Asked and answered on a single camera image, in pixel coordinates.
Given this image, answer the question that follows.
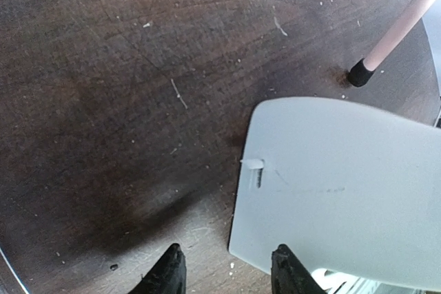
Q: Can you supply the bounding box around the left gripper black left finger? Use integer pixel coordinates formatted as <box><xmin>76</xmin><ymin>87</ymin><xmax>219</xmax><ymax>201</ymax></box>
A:
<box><xmin>129</xmin><ymin>243</ymin><xmax>186</xmax><ymax>294</ymax></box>

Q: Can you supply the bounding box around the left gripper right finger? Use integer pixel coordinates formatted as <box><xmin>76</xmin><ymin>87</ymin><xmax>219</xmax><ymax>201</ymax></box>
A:
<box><xmin>271</xmin><ymin>244</ymin><xmax>326</xmax><ymax>294</ymax></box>

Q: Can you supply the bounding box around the white metronome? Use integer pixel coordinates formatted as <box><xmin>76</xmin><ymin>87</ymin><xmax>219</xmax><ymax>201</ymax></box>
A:
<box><xmin>229</xmin><ymin>97</ymin><xmax>440</xmax><ymax>291</ymax></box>

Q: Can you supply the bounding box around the pink music stand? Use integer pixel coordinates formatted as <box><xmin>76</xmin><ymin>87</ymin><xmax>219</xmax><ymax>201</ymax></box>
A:
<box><xmin>347</xmin><ymin>0</ymin><xmax>437</xmax><ymax>87</ymax></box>

